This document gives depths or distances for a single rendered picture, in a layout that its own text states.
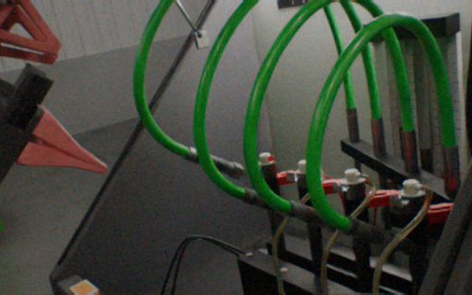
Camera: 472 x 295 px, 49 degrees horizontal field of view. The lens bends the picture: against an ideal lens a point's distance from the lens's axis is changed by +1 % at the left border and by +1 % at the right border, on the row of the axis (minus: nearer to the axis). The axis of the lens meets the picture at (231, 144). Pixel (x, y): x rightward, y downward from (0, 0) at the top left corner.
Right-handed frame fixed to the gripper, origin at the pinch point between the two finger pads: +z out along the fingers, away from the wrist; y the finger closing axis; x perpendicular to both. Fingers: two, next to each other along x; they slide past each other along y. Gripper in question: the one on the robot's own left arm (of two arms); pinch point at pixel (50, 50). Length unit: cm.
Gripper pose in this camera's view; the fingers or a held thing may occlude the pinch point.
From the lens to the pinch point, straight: 62.7
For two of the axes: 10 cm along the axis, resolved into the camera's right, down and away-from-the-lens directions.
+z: 8.1, 5.1, 2.9
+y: -3.8, 0.7, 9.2
